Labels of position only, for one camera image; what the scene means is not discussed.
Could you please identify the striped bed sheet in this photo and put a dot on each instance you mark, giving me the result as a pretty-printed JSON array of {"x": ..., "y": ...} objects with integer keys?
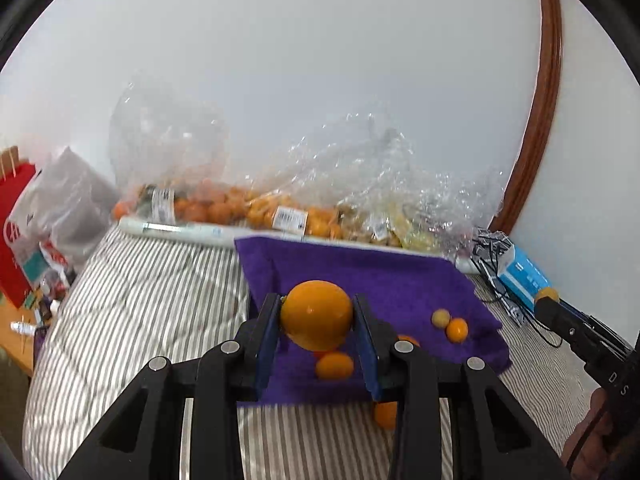
[{"x": 150, "y": 310}]

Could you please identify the clear bag of small tangerines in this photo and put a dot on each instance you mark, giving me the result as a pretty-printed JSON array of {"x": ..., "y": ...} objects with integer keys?
[{"x": 200, "y": 207}]

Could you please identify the dull yellow citrus fruit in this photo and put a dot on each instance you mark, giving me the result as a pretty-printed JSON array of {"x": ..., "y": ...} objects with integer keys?
[
  {"x": 440, "y": 318},
  {"x": 547, "y": 293}
]

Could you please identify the white plastic bag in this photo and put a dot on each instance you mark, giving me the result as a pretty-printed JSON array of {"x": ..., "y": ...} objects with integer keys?
[{"x": 75, "y": 195}]

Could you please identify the clear bag of oranges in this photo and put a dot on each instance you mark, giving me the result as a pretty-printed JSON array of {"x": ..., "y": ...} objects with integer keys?
[{"x": 315, "y": 220}]

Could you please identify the white paper roll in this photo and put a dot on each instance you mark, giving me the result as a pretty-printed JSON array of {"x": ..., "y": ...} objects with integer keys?
[{"x": 190, "y": 232}]

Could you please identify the brown wooden door frame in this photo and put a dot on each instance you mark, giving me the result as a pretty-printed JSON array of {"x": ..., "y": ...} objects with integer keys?
[{"x": 542, "y": 110}]

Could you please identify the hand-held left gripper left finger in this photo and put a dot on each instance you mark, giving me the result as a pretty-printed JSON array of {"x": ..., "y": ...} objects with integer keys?
[{"x": 265, "y": 355}]

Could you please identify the clear bag of brown fruit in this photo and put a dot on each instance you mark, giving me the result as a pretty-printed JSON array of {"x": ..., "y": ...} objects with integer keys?
[{"x": 360, "y": 230}]

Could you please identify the blue tissue box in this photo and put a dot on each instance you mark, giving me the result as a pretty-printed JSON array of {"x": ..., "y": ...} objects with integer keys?
[{"x": 525, "y": 275}]

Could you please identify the purple towel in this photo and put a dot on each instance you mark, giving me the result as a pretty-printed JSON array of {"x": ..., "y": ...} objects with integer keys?
[{"x": 380, "y": 280}]

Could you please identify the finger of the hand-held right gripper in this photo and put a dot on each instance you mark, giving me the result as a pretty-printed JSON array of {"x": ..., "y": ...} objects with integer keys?
[
  {"x": 595, "y": 327},
  {"x": 557, "y": 322}
]

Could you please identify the red paper bag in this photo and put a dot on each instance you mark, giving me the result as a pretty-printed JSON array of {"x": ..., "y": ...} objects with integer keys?
[{"x": 12, "y": 260}]

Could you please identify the small orange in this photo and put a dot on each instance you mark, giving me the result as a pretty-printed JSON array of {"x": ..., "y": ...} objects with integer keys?
[{"x": 456, "y": 330}]

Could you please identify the small clear bottle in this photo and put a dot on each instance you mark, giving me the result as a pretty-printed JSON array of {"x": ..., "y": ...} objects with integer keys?
[{"x": 22, "y": 328}]

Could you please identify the wooden side table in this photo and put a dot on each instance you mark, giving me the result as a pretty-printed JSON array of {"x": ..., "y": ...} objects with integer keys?
[{"x": 15, "y": 350}]

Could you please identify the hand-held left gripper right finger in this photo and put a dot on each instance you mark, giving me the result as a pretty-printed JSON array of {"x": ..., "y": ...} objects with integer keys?
[{"x": 367, "y": 360}]

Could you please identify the large orange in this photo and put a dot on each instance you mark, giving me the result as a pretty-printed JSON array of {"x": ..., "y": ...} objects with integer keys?
[{"x": 316, "y": 315}]

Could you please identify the person's right hand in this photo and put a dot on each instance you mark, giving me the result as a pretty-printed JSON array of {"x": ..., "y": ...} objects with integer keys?
[{"x": 585, "y": 455}]

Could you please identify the clear bag of yellow fruit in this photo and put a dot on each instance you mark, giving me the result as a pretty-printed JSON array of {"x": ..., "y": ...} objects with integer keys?
[{"x": 420, "y": 235}]

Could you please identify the orange mandarin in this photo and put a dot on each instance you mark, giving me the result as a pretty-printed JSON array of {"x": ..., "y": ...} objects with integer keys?
[
  {"x": 386, "y": 414},
  {"x": 335, "y": 365},
  {"x": 409, "y": 340}
]

